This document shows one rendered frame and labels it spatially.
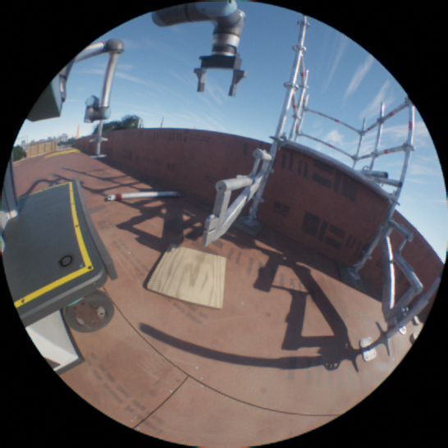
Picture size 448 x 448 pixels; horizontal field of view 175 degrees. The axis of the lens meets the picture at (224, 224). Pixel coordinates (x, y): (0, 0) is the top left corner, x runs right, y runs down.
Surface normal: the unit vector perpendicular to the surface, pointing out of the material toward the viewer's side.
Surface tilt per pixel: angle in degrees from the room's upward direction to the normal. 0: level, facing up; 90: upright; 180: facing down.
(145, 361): 0
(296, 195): 90
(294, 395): 0
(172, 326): 0
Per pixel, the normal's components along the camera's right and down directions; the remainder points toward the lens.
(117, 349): 0.25, -0.85
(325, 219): -0.48, 0.31
